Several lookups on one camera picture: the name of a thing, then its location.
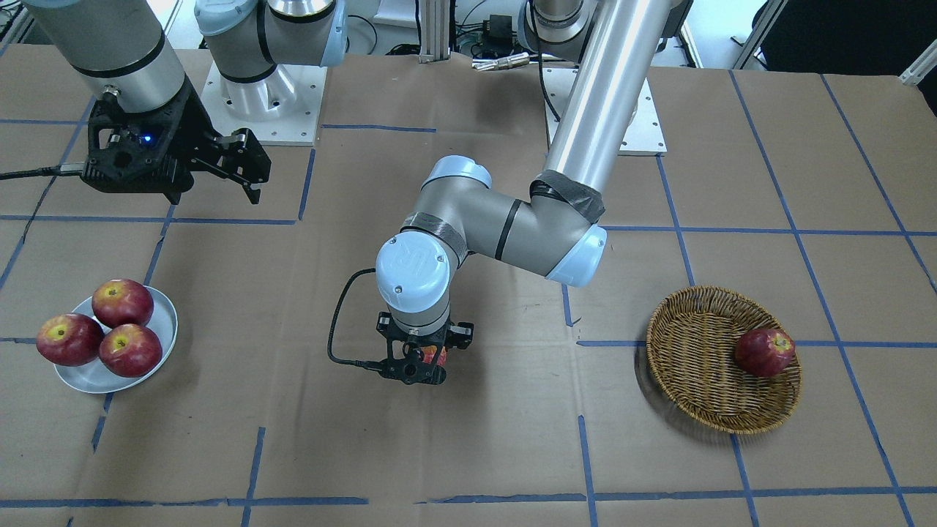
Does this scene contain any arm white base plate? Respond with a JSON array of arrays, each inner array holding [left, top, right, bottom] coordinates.
[[543, 67, 667, 157], [201, 64, 328, 146]]

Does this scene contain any red yellow striped apple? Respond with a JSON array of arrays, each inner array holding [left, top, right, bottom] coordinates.
[[419, 345, 448, 367]]

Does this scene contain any light blue plate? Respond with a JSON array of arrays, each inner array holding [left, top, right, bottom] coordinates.
[[37, 285, 178, 394]]

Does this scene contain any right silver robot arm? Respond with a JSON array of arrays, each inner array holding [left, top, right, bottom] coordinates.
[[2, 1, 348, 204]]

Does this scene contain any black power adapter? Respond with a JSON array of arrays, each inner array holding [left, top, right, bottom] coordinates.
[[483, 14, 513, 44]]

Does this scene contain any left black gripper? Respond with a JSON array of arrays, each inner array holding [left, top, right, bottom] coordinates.
[[377, 313, 474, 358]]

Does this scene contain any dark red apple in basket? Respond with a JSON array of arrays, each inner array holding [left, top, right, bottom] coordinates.
[[733, 327, 796, 378]]

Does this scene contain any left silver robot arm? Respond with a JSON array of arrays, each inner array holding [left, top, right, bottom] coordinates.
[[361, 1, 676, 384]]

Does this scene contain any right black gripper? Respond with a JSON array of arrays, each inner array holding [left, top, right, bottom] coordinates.
[[92, 79, 272, 206]]

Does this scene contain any red apple on plate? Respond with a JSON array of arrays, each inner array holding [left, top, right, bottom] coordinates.
[[36, 313, 105, 367], [92, 279, 154, 328], [98, 324, 163, 378]]

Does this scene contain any black braided camera cable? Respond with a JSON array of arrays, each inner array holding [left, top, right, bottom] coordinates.
[[326, 268, 385, 371]]

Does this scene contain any aluminium frame post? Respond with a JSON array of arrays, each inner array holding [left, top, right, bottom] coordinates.
[[416, 1, 452, 64]]

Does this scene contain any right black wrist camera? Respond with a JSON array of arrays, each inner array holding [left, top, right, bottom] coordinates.
[[80, 103, 194, 204]]

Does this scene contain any woven wicker basket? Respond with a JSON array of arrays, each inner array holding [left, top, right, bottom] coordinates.
[[646, 285, 802, 435]]

